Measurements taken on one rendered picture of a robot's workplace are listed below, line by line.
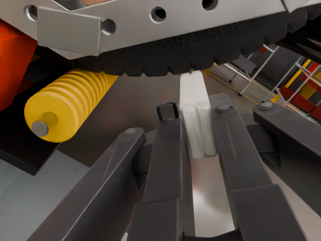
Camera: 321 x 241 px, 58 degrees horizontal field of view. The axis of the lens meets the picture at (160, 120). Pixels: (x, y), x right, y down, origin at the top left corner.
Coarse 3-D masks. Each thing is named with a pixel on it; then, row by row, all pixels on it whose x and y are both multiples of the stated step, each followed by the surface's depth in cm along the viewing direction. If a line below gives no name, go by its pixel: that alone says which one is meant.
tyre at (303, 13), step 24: (240, 24) 32; (264, 24) 32; (288, 24) 32; (48, 48) 35; (120, 48) 34; (144, 48) 34; (168, 48) 34; (192, 48) 34; (216, 48) 33; (240, 48) 33; (96, 72) 37; (120, 72) 36; (144, 72) 36
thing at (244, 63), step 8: (240, 56) 398; (248, 56) 455; (224, 64) 397; (240, 64) 402; (248, 64) 403; (264, 64) 397; (248, 72) 407; (232, 80) 470; (248, 80) 407; (240, 96) 417
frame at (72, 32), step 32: (0, 0) 25; (32, 0) 25; (64, 0) 29; (128, 0) 24; (160, 0) 24; (192, 0) 24; (224, 0) 24; (256, 0) 24; (288, 0) 23; (320, 0) 23; (32, 32) 26; (64, 32) 25; (96, 32) 25; (128, 32) 25; (160, 32) 25
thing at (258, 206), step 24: (216, 120) 13; (240, 120) 12; (240, 144) 10; (240, 168) 9; (264, 168) 9; (240, 192) 7; (264, 192) 7; (240, 216) 6; (264, 216) 6; (288, 216) 6; (264, 240) 6; (288, 240) 6
